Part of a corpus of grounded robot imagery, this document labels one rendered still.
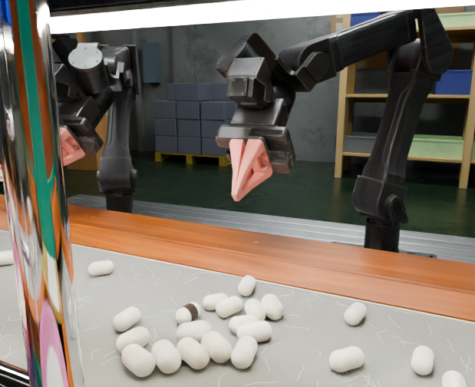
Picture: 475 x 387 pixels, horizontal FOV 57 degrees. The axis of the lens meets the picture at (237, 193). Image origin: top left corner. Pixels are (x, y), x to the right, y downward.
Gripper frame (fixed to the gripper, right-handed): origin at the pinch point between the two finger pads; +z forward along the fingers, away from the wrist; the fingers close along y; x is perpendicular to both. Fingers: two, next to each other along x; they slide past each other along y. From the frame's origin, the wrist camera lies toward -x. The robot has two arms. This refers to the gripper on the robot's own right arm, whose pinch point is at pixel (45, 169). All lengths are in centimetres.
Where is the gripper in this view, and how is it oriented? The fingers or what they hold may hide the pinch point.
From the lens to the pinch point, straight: 79.9
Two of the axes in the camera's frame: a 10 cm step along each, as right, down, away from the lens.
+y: 9.1, 1.0, -4.1
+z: -3.2, 7.9, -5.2
